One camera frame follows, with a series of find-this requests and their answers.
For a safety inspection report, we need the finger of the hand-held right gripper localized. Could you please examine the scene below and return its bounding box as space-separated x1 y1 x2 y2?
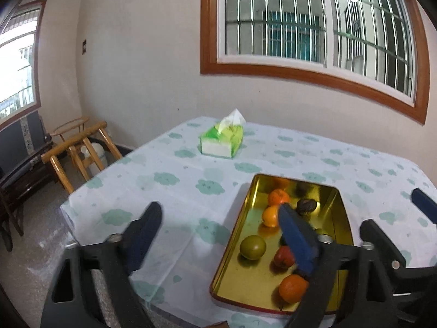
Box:
411 188 437 225
360 219 437 325

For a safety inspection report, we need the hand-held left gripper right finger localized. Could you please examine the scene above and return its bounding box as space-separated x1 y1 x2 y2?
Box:
278 204 400 328

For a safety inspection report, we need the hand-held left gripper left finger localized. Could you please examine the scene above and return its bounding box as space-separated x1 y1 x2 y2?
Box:
40 201 163 328

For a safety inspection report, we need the red fruit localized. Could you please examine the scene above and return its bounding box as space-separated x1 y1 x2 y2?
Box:
274 245 296 269

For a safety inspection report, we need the dark brown fruit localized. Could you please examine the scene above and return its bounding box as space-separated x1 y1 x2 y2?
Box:
296 198 316 215

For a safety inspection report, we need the yellowish orange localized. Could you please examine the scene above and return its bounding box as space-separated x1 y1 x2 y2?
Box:
262 206 281 228

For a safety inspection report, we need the large orange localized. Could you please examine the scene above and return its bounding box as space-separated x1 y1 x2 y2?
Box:
279 274 309 303

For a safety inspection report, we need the gold metal tray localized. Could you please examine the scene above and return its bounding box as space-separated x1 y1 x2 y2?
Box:
209 174 354 315

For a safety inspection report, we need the green round fruit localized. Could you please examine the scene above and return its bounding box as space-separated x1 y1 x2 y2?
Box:
240 235 267 259

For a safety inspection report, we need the round orange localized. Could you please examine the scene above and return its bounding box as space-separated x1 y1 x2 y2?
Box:
267 189 291 207

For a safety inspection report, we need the cloud-print tablecloth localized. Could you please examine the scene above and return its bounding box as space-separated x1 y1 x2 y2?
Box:
61 116 437 328

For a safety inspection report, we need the white container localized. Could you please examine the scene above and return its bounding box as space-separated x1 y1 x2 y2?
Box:
80 143 107 172

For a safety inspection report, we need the wooden chair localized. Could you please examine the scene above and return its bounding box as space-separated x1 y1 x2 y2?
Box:
41 121 123 195

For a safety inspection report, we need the green tissue box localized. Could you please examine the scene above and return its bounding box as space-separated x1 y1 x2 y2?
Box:
199 109 246 159

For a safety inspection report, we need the dark wooden furniture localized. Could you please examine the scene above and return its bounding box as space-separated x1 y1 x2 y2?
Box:
0 111 57 250

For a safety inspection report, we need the side window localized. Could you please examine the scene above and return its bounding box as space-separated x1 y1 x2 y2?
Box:
0 0 48 130

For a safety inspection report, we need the wood-framed barred window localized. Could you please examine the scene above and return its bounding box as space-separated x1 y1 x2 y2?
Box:
200 0 430 126

